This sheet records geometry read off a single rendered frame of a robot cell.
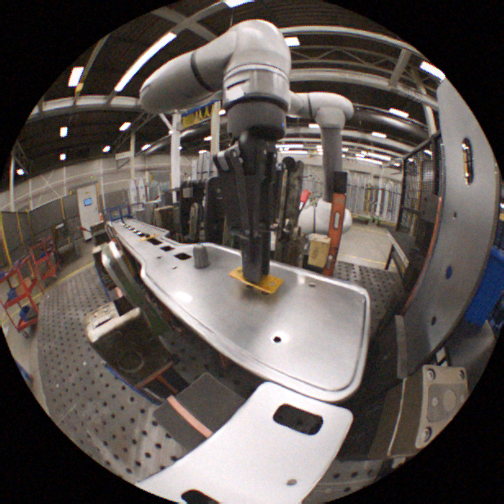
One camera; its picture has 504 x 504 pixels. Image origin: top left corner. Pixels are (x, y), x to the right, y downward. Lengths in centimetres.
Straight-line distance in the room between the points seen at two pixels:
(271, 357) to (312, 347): 5
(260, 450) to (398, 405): 12
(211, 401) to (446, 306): 25
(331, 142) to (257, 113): 61
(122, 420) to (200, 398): 41
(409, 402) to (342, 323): 15
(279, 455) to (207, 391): 10
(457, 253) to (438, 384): 12
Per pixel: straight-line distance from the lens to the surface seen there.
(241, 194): 17
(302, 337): 20
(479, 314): 40
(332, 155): 79
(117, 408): 59
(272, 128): 20
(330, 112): 77
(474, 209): 20
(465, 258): 20
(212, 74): 28
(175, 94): 32
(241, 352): 19
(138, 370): 26
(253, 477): 17
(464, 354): 30
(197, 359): 54
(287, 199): 36
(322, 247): 31
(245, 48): 25
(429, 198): 36
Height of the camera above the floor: 116
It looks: 24 degrees down
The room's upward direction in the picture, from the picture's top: straight up
